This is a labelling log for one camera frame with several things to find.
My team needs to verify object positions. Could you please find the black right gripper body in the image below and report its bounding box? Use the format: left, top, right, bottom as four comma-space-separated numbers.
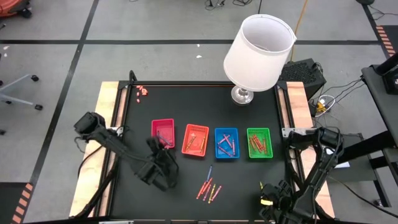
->
259, 194, 293, 224

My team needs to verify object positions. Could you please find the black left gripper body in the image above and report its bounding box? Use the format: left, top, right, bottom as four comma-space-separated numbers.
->
146, 141, 180, 180

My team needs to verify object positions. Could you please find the pink-red plastic basket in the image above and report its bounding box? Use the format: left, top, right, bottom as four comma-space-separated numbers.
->
151, 118, 176, 149

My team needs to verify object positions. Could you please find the orange plastic basket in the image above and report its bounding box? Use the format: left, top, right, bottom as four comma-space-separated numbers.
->
181, 124, 210, 157

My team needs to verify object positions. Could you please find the green plastic basket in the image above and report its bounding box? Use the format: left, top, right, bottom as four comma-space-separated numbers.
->
246, 127, 274, 159

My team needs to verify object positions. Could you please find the wooden side board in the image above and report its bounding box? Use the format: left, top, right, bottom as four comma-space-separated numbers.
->
285, 81, 336, 218
68, 81, 121, 218

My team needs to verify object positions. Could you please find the blue plastic basket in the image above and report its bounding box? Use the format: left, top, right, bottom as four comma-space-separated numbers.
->
214, 127, 241, 159

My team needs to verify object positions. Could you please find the printed white paper sheet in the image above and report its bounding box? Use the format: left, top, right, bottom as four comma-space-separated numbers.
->
323, 146, 351, 169

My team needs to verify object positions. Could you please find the black perforated box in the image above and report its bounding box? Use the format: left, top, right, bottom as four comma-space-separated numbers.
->
278, 58, 327, 101

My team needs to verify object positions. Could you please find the white shade table lamp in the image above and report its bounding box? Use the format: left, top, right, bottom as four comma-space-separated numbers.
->
223, 14, 297, 106

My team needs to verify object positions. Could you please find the grey office chair base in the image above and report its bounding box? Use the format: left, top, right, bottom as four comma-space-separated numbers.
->
0, 73, 44, 111

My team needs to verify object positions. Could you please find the black hazard striped mat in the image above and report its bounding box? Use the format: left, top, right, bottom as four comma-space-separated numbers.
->
0, 182, 35, 224
374, 24, 398, 60

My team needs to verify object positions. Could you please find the black device box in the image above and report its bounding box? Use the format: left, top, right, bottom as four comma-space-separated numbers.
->
381, 67, 398, 96

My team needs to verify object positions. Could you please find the orange padded chair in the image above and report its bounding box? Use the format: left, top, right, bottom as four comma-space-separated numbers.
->
0, 0, 33, 19

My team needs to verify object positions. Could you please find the black floor cable bundle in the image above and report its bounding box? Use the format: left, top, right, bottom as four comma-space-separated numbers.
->
203, 0, 249, 7

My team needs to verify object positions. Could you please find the yellow-orange power cable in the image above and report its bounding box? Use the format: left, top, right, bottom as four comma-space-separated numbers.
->
289, 0, 309, 62

